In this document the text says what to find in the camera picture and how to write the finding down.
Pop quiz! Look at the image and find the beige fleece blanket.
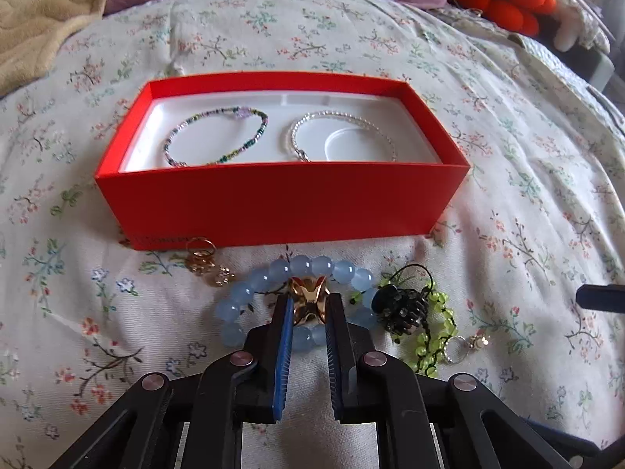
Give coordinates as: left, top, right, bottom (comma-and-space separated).
0, 0, 123, 98

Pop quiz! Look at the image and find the black beaded ornament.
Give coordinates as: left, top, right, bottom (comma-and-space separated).
371, 264, 435, 345

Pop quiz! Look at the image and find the silver ring with charm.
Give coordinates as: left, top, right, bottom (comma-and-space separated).
444, 329, 491, 365

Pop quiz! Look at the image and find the floral bedsheet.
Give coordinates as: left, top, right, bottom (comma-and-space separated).
0, 0, 625, 469

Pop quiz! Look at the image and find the green bead bracelet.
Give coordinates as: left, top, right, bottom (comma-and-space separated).
352, 278, 460, 377

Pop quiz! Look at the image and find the blue bead bracelet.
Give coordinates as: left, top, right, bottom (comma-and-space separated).
215, 255, 377, 350

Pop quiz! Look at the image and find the multicolour seed bead bracelet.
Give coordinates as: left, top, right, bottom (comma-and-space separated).
163, 106, 270, 168

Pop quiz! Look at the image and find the gold flower ring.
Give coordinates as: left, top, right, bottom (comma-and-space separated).
184, 237, 216, 277

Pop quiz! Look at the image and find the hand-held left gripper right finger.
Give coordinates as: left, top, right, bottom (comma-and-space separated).
323, 294, 573, 469

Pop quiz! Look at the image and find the silver bead bracelet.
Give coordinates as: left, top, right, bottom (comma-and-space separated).
288, 110, 398, 163

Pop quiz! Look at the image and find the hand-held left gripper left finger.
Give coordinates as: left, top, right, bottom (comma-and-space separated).
49, 294, 295, 469

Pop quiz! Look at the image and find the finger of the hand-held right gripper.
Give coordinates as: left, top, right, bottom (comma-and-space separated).
576, 285, 625, 313

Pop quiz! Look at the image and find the red jewelry box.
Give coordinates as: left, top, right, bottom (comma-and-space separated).
95, 72, 472, 251

